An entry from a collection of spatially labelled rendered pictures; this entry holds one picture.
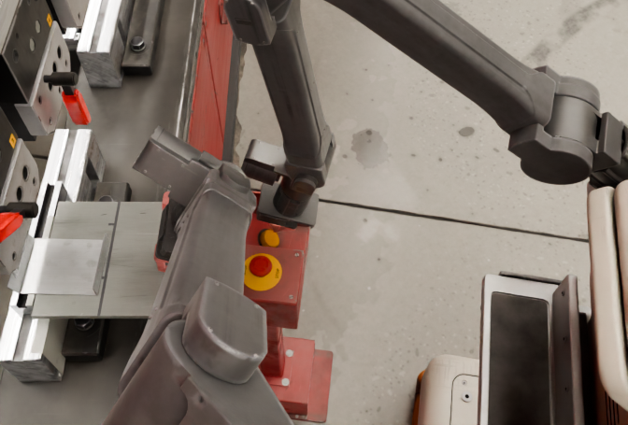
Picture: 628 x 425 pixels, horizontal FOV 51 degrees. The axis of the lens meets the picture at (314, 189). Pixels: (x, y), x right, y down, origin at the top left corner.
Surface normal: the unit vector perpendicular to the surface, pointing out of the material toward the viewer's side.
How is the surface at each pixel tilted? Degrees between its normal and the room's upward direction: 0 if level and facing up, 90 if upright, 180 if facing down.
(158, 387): 37
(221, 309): 54
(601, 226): 42
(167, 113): 0
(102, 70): 90
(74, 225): 0
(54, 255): 0
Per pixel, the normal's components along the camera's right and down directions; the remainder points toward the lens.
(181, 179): 0.11, 0.26
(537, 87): 0.54, -0.22
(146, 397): -0.52, -0.20
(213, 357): -0.18, 0.07
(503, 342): 0.02, -0.55
